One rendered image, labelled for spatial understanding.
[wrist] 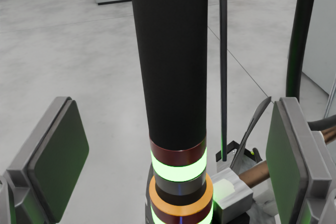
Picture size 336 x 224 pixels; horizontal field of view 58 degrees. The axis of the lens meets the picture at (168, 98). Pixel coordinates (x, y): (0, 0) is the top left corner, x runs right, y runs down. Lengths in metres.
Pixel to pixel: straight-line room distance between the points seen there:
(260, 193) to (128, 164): 1.74
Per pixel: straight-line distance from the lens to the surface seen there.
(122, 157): 2.47
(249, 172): 0.26
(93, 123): 2.86
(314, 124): 0.28
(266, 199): 0.78
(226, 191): 0.24
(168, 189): 0.19
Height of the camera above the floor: 1.74
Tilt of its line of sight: 35 degrees down
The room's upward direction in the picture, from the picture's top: 4 degrees counter-clockwise
